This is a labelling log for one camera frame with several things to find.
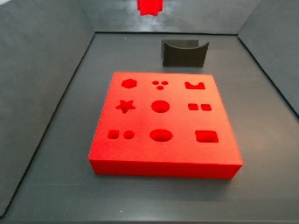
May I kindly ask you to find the dark grey curved holder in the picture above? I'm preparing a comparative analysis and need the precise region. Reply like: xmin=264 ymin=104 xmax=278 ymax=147
xmin=162 ymin=39 xmax=210 ymax=67

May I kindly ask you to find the red star peg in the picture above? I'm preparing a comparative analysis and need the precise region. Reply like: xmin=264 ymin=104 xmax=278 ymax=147
xmin=137 ymin=0 xmax=165 ymax=16

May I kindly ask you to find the red shape sorter block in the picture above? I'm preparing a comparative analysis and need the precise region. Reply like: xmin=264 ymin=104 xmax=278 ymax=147
xmin=89 ymin=72 xmax=244 ymax=179

